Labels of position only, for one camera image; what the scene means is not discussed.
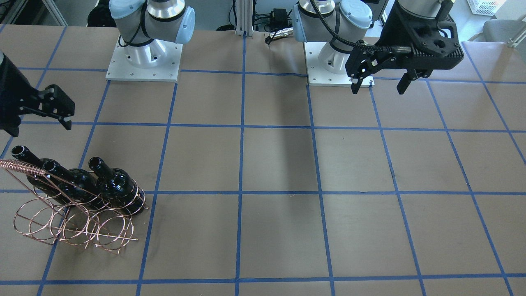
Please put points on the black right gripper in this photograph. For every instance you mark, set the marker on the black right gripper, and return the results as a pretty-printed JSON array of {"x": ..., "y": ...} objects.
[{"x": 11, "y": 96}]

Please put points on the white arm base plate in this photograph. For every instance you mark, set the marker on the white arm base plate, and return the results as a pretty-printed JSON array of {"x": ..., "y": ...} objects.
[
  {"x": 158, "y": 61},
  {"x": 325, "y": 65}
]

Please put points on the dark wine bottle being moved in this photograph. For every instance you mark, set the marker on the dark wine bottle being moved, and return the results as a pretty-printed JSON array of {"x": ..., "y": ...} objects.
[{"x": 77, "y": 184}]

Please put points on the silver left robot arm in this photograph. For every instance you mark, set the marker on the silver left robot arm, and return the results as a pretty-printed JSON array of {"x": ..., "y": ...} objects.
[{"x": 340, "y": 24}]

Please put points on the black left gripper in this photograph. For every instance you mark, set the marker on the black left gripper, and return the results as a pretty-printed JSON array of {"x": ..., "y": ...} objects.
[{"x": 395, "y": 29}]

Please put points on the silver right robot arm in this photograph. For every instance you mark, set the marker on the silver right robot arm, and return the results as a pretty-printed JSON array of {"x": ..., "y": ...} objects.
[{"x": 152, "y": 33}]

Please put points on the copper wire wine basket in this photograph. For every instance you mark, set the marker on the copper wire wine basket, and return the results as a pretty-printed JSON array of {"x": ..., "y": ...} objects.
[{"x": 44, "y": 220}]

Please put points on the aluminium frame post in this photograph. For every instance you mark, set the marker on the aluminium frame post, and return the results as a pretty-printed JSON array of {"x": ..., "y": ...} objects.
[{"x": 244, "y": 17}]

